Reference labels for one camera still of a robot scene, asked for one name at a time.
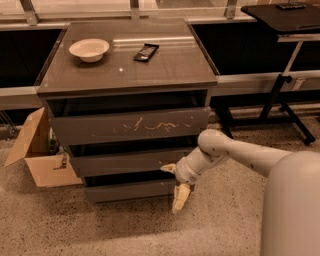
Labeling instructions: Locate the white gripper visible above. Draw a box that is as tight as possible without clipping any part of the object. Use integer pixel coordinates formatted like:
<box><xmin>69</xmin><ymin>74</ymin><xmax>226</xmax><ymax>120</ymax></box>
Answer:
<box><xmin>160</xmin><ymin>147</ymin><xmax>229</xmax><ymax>214</ymax></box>

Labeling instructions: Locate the grey bottom drawer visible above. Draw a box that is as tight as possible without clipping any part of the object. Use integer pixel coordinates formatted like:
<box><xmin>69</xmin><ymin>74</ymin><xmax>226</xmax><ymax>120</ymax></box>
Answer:
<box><xmin>85</xmin><ymin>179</ymin><xmax>177</xmax><ymax>203</ymax></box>

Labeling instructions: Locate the grey drawer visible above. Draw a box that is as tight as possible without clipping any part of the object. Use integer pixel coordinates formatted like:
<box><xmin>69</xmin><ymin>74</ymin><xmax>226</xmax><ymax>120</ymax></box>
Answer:
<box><xmin>70</xmin><ymin>147</ymin><xmax>193</xmax><ymax>177</ymax></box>
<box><xmin>85</xmin><ymin>179</ymin><xmax>177</xmax><ymax>203</ymax></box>
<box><xmin>50</xmin><ymin>107</ymin><xmax>210</xmax><ymax>145</ymax></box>

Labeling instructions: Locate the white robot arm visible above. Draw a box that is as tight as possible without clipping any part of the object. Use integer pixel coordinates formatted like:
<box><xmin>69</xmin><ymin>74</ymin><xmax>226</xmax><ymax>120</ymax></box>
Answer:
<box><xmin>161</xmin><ymin>129</ymin><xmax>320</xmax><ymax>256</ymax></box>

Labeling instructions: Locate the grey middle drawer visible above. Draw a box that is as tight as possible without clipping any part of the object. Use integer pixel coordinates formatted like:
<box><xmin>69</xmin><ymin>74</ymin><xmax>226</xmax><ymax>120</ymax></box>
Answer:
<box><xmin>70</xmin><ymin>147</ymin><xmax>193</xmax><ymax>177</ymax></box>

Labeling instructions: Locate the grey top drawer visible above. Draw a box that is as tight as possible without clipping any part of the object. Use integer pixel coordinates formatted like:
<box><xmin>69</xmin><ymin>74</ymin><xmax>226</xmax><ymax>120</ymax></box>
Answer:
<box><xmin>50</xmin><ymin>107</ymin><xmax>210</xmax><ymax>145</ymax></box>

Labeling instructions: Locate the grey drawer cabinet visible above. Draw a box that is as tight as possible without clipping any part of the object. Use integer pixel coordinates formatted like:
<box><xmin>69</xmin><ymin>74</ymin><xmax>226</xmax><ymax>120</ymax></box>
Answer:
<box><xmin>38</xmin><ymin>19</ymin><xmax>216</xmax><ymax>192</ymax></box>

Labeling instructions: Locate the cardboard box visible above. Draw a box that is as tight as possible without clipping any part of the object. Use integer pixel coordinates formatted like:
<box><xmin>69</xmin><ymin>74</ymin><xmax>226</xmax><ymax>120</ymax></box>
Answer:
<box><xmin>5</xmin><ymin>107</ymin><xmax>82</xmax><ymax>187</ymax></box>

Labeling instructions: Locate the green bottle in box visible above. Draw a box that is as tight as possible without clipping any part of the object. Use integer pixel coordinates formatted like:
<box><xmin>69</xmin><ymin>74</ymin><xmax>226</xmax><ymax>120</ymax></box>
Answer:
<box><xmin>48</xmin><ymin>128</ymin><xmax>59</xmax><ymax>155</ymax></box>

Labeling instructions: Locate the black remote control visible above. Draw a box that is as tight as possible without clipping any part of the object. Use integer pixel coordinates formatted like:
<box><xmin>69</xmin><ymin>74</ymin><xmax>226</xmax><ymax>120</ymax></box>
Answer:
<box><xmin>134</xmin><ymin>43</ymin><xmax>159</xmax><ymax>62</ymax></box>

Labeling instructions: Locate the white bowl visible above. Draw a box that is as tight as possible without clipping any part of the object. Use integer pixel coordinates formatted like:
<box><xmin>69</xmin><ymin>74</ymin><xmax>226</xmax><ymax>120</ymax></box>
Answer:
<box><xmin>69</xmin><ymin>39</ymin><xmax>110</xmax><ymax>63</ymax></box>

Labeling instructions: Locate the black rolling side table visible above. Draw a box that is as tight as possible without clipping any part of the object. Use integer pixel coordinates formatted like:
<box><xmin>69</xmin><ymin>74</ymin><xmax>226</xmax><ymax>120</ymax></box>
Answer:
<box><xmin>216</xmin><ymin>3</ymin><xmax>320</xmax><ymax>145</ymax></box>

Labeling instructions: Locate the black device on table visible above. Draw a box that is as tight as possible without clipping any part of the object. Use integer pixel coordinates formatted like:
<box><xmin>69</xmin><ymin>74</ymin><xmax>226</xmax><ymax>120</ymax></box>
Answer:
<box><xmin>276</xmin><ymin>2</ymin><xmax>306</xmax><ymax>10</ymax></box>

